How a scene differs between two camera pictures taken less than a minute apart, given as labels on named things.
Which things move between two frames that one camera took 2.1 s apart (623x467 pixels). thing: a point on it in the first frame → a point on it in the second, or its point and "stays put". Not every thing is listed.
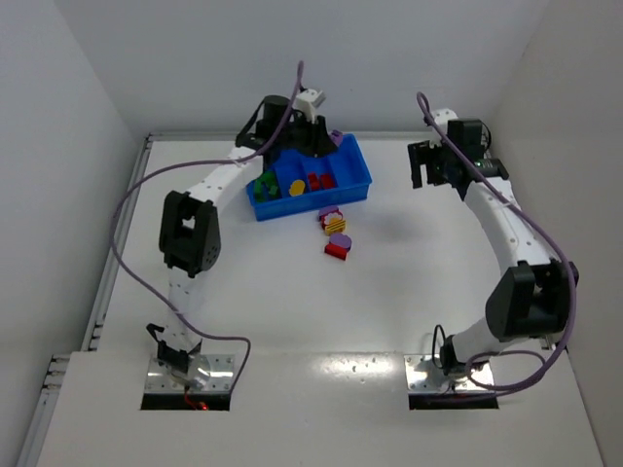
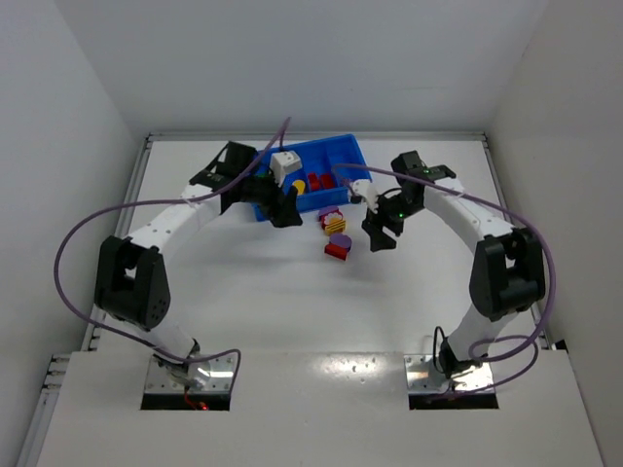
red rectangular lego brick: x=327 y=181 stays put
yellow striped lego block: x=335 y=226 stays put
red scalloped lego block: x=313 y=181 stays put
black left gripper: x=316 y=141 → x=274 y=198
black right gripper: x=427 y=162 → x=381 y=220
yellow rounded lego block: x=297 y=188 stays put
